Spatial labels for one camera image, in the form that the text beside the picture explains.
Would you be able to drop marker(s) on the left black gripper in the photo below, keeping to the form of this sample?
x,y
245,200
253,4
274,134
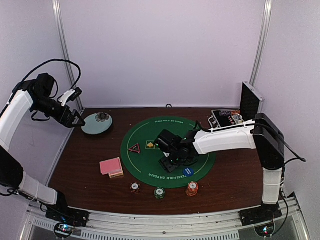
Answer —
x,y
66,121

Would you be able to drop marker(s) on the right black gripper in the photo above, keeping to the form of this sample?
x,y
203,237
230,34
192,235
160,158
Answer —
x,y
169,166

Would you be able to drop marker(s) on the blue small blind button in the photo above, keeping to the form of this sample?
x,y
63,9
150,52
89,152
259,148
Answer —
x,y
188,172

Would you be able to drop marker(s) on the triangular black red dealer button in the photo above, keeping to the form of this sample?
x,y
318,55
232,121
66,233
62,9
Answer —
x,y
135,148

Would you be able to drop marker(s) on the orange chip stack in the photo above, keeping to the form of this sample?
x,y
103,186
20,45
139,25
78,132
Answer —
x,y
192,189

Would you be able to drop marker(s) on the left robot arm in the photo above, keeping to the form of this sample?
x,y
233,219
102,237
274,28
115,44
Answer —
x,y
34,96

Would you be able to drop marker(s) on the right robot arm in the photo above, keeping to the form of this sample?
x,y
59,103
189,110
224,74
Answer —
x,y
259,134

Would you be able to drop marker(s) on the light blue flower plate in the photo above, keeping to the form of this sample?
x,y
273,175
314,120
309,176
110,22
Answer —
x,y
97,123

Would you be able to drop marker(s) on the round green poker mat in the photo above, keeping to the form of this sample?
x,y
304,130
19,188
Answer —
x,y
145,166

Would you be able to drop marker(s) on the black white chip stack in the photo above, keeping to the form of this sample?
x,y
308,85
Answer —
x,y
135,187

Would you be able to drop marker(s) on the red playing card deck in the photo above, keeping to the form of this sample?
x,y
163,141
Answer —
x,y
111,166

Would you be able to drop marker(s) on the playing card box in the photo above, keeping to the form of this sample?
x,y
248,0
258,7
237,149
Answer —
x,y
116,174

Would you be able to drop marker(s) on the aluminium poker chip case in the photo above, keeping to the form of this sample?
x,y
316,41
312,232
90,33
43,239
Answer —
x,y
251,103

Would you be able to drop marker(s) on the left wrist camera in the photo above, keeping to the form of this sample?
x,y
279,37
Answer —
x,y
70,96

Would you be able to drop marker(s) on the aluminium front rail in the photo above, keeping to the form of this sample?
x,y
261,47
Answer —
x,y
225,225

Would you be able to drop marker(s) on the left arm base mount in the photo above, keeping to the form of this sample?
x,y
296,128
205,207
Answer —
x,y
72,217

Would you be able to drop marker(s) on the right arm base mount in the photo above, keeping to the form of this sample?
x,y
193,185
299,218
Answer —
x,y
259,214

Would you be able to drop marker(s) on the left aluminium frame post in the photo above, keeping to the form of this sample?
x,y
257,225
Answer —
x,y
63,42

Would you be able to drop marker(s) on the aluminium frame post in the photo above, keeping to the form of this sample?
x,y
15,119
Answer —
x,y
63,42
264,31

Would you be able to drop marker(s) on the right aluminium frame post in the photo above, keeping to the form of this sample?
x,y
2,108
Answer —
x,y
264,31

